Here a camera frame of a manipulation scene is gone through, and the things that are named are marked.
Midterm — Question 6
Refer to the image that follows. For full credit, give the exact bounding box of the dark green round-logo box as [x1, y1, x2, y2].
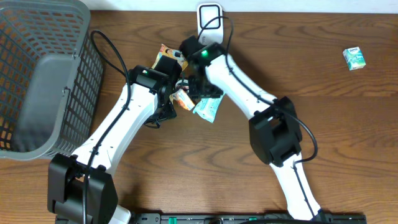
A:
[175, 78, 189, 93]

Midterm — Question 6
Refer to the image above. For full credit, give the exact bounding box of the orange tissue pack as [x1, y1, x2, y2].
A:
[172, 89, 195, 111]

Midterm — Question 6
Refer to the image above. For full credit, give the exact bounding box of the teal snack wrapper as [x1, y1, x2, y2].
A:
[193, 95, 224, 123]

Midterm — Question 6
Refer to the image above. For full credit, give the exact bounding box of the yellow wet wipes pack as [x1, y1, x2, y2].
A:
[152, 44, 188, 80]

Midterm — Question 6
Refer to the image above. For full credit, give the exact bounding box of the small teal tissue pack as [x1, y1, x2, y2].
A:
[343, 47, 366, 71]

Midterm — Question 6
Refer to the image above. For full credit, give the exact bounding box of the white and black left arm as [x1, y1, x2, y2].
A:
[47, 64, 182, 223]

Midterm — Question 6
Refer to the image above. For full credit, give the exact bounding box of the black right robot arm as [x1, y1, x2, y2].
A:
[180, 41, 320, 220]

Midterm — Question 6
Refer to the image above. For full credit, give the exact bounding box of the white barcode scanner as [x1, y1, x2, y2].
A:
[197, 2, 224, 45]

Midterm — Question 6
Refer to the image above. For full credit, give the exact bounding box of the dark grey plastic basket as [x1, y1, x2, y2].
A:
[1, 0, 103, 161]

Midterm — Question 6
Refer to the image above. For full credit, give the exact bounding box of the black left camera cable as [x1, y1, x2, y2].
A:
[81, 29, 132, 224]

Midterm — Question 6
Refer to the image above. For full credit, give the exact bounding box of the black camera cable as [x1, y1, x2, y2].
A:
[81, 29, 132, 224]
[197, 14, 318, 218]

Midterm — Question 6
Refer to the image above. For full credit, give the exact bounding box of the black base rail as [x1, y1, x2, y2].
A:
[129, 212, 368, 224]

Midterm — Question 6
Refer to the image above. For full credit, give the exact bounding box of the black right camera cable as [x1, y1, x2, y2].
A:
[197, 14, 318, 218]

